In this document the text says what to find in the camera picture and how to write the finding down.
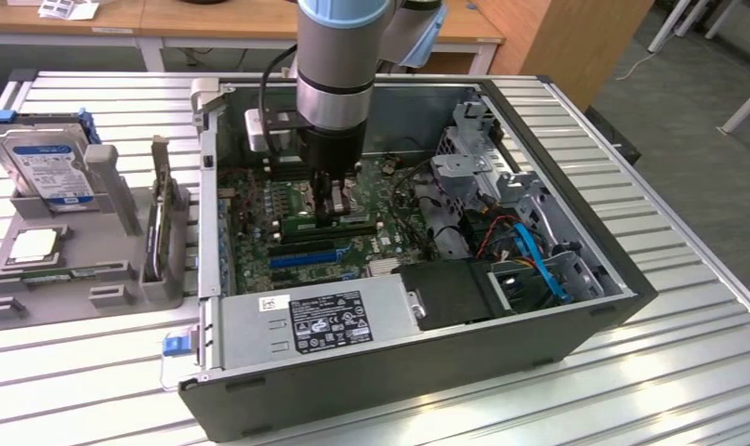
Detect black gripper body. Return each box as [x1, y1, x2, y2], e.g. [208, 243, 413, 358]
[303, 125, 364, 175]

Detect green RAM stick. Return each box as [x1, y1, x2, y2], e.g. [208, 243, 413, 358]
[279, 212, 376, 233]
[18, 268, 97, 283]

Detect black RAM slot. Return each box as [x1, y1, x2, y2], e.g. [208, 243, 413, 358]
[272, 227, 376, 246]

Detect metal CPU socket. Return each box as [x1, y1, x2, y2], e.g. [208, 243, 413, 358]
[287, 177, 364, 217]

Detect black expansion slot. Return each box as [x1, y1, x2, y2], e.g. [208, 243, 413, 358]
[271, 240, 351, 259]

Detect blue expansion slot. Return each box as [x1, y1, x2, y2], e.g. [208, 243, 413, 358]
[268, 248, 352, 271]

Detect green motherboard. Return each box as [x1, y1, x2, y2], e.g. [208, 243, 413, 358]
[214, 152, 439, 296]

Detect metal disk bay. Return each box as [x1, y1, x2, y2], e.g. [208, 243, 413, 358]
[427, 96, 606, 299]

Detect black fan shroud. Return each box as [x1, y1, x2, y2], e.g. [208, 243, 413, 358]
[397, 258, 495, 332]

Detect grey power supply unit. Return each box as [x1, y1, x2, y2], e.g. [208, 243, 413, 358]
[214, 278, 427, 369]

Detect wooden desk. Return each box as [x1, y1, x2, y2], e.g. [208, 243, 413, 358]
[0, 0, 507, 73]

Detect black open PC case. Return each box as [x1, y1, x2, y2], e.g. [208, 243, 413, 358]
[177, 72, 658, 443]

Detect blue case latch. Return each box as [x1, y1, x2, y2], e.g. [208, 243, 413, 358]
[161, 330, 193, 360]

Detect grey parts rack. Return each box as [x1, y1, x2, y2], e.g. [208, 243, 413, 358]
[0, 143, 193, 332]

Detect wooden cabinet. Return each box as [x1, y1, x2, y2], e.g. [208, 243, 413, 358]
[489, 0, 655, 109]

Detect hard disk with blue label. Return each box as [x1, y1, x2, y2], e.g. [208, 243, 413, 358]
[0, 108, 104, 214]

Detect silver CPU chip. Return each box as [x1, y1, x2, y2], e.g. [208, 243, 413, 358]
[9, 229, 61, 262]

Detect white paper sheets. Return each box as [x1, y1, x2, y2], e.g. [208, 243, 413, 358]
[34, 0, 97, 22]

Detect black wire bundle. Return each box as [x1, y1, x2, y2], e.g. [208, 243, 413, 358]
[391, 156, 451, 234]

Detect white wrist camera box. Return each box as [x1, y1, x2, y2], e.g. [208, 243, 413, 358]
[243, 108, 289, 152]

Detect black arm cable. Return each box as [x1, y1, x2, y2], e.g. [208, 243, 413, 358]
[257, 43, 301, 140]

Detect red and black wire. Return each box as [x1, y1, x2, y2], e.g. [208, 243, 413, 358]
[472, 214, 519, 259]

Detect graphics card with metal bracket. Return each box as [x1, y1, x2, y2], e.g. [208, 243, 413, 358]
[142, 134, 182, 282]

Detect blue flat wire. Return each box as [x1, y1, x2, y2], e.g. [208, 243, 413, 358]
[512, 221, 568, 306]

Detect white floor cable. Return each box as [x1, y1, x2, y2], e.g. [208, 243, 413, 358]
[614, 49, 655, 81]

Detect white table frame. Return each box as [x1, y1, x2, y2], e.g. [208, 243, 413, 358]
[646, 0, 750, 134]

